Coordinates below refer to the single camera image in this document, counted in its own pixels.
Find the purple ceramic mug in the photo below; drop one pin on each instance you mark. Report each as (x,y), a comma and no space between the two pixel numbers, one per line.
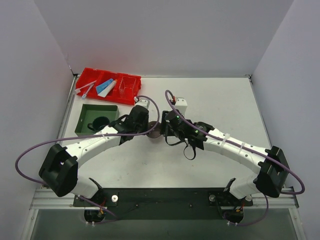
(156,130)

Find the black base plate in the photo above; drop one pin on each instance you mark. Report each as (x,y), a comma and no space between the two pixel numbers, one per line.
(204,203)

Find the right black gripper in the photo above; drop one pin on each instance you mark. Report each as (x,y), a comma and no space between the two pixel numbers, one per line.
(164,125)

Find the blue toothpaste tube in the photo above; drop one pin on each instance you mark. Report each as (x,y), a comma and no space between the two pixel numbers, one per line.
(99,88)

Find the white toothpaste tube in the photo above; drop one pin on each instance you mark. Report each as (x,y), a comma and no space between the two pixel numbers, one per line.
(108,89)

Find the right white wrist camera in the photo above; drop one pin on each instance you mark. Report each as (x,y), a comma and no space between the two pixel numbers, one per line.
(180,104)

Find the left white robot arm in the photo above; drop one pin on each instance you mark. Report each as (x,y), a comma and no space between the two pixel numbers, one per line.
(60,167)

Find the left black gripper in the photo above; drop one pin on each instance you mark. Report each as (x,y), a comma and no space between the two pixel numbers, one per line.
(144,119)

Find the red divided plastic bin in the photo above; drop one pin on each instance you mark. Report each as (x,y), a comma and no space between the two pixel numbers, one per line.
(91,74)

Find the green metal tray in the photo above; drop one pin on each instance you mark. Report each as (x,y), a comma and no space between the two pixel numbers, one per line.
(93,117)

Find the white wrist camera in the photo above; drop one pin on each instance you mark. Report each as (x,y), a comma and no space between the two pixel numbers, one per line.
(143,102)
(180,104)

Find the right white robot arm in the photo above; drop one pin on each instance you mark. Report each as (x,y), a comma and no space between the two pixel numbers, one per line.
(268,166)

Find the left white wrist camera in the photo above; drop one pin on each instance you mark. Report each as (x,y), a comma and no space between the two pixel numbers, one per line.
(143,102)

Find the pink white toothbrush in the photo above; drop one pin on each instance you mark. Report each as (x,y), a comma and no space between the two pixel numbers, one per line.
(78,90)

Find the dark green mug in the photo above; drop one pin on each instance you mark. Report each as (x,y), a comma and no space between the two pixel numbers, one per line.
(98,123)

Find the clear textured holder box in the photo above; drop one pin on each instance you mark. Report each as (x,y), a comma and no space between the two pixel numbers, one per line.
(126,87)

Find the aluminium frame rail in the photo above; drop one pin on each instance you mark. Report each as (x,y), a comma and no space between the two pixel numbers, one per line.
(45,199)

